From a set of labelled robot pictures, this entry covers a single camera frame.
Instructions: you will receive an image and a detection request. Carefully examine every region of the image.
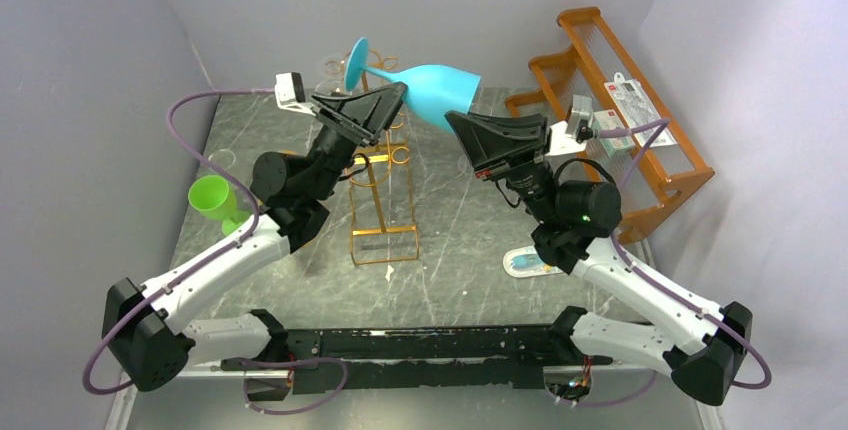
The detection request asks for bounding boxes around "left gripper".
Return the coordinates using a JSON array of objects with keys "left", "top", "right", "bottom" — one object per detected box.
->
[{"left": 310, "top": 88, "right": 416, "bottom": 204}]

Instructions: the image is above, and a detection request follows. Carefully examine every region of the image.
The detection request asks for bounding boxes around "clear wine glass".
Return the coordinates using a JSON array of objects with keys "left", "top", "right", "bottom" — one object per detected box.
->
[
  {"left": 317, "top": 54, "right": 347, "bottom": 80},
  {"left": 314, "top": 79, "right": 347, "bottom": 96}
]

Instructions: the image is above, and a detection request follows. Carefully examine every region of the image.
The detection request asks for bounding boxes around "blue plastic goblet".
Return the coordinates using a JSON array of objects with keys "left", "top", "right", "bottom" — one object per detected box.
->
[{"left": 343, "top": 37, "right": 482, "bottom": 133}]

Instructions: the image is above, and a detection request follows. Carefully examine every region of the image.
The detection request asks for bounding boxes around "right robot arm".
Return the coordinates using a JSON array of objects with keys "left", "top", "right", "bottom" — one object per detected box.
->
[{"left": 445, "top": 111, "right": 753, "bottom": 406}]

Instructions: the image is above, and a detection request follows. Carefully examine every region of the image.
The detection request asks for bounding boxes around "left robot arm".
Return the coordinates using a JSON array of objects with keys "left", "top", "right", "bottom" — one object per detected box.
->
[{"left": 98, "top": 73, "right": 407, "bottom": 392}]

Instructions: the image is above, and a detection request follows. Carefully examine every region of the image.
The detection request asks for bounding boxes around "clear flute glass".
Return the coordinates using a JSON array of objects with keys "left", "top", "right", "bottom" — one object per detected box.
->
[
  {"left": 457, "top": 155, "right": 473, "bottom": 175},
  {"left": 470, "top": 101, "right": 494, "bottom": 116}
]

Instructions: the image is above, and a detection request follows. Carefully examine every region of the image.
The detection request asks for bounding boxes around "orange wooden shelf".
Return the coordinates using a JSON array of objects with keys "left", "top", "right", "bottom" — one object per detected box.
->
[{"left": 505, "top": 7, "right": 715, "bottom": 244}]

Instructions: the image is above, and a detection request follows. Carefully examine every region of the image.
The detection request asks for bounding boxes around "small teal box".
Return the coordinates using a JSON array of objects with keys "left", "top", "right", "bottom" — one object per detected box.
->
[{"left": 592, "top": 109, "right": 635, "bottom": 158}]

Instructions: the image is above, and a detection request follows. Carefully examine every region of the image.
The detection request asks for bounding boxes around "toothbrush blister pack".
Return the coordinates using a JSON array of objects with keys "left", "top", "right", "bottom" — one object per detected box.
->
[{"left": 502, "top": 246, "right": 561, "bottom": 279}]

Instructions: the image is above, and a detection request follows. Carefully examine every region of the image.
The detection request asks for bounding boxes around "white blister package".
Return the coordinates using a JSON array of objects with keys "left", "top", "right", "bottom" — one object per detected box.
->
[{"left": 604, "top": 73, "right": 662, "bottom": 149}]

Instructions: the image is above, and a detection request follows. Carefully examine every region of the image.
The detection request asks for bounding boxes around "green plastic goblet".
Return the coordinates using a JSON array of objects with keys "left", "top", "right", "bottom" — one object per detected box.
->
[{"left": 187, "top": 175, "right": 251, "bottom": 236}]

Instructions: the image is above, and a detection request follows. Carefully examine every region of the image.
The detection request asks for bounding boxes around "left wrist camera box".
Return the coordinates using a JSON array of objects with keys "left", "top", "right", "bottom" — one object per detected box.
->
[{"left": 274, "top": 72, "right": 309, "bottom": 113}]

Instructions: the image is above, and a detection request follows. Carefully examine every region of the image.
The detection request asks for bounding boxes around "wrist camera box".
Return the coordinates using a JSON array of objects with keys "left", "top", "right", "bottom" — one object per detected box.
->
[
  {"left": 274, "top": 72, "right": 309, "bottom": 113},
  {"left": 546, "top": 94, "right": 595, "bottom": 156}
]

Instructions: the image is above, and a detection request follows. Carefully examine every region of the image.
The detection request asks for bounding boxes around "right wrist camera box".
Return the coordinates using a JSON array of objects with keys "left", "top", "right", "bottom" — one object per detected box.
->
[{"left": 546, "top": 94, "right": 595, "bottom": 156}]

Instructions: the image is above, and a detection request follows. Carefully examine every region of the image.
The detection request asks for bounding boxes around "clear glass by wall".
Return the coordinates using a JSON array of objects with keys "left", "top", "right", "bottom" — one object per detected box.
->
[{"left": 207, "top": 148, "right": 237, "bottom": 172}]

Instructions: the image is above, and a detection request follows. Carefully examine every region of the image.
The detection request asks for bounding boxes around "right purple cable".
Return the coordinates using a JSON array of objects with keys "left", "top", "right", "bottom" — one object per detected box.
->
[{"left": 596, "top": 118, "right": 774, "bottom": 391}]

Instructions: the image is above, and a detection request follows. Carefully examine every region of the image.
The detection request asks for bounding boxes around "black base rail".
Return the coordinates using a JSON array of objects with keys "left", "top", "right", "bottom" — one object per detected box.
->
[{"left": 220, "top": 324, "right": 586, "bottom": 395}]

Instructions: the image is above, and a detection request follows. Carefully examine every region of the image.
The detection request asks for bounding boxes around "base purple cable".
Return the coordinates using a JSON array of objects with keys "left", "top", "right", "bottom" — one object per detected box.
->
[{"left": 241, "top": 355, "right": 349, "bottom": 416}]

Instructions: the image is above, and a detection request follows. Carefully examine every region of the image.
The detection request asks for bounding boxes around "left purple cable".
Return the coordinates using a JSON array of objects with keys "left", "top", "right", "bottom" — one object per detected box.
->
[{"left": 81, "top": 87, "right": 277, "bottom": 396}]

